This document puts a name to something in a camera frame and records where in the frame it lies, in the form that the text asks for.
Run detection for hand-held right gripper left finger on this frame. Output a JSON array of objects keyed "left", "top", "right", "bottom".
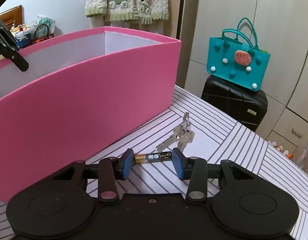
[{"left": 52, "top": 148, "right": 134, "bottom": 203}]

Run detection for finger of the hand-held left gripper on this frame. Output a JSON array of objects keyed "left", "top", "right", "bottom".
[{"left": 0, "top": 17, "right": 29, "bottom": 72}]

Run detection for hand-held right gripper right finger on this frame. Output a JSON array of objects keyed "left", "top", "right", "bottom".
[{"left": 172, "top": 147, "right": 256, "bottom": 202}]

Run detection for gold black cylindrical battery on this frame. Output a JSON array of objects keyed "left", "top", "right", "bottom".
[{"left": 134, "top": 151, "right": 173, "bottom": 164}]

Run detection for pink cardboard box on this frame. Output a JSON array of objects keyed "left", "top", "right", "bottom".
[{"left": 0, "top": 26, "right": 182, "bottom": 203}]

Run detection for wooden headboard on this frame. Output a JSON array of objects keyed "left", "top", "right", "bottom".
[{"left": 0, "top": 5, "right": 23, "bottom": 30}]

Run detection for dark gift bag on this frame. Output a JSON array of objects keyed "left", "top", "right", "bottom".
[{"left": 31, "top": 24, "right": 55, "bottom": 46}]

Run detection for white green plastic bag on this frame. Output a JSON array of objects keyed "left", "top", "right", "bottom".
[{"left": 31, "top": 14, "right": 56, "bottom": 34}]

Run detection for striped tablecloth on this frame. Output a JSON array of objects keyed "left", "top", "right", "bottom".
[{"left": 0, "top": 84, "right": 296, "bottom": 240}]

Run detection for black suitcase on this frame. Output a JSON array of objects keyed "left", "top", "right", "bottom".
[{"left": 201, "top": 75, "right": 268, "bottom": 132}]

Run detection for white flower trim mat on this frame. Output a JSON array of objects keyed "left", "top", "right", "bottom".
[{"left": 267, "top": 140, "right": 295, "bottom": 160}]

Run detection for teal felt handbag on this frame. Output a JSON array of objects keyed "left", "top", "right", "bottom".
[{"left": 206, "top": 17, "right": 271, "bottom": 91}]

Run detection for cream knitted cardigan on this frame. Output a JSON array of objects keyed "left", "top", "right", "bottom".
[{"left": 84, "top": 0, "right": 170, "bottom": 26}]

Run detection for clear plastic bag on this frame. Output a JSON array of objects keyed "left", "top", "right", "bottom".
[{"left": 294, "top": 144, "right": 308, "bottom": 168}]

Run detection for beige wardrobe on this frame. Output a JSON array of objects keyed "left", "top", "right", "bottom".
[{"left": 184, "top": 0, "right": 308, "bottom": 160}]

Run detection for silver keys on ring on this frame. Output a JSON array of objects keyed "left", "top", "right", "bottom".
[{"left": 156, "top": 112, "right": 195, "bottom": 153}]

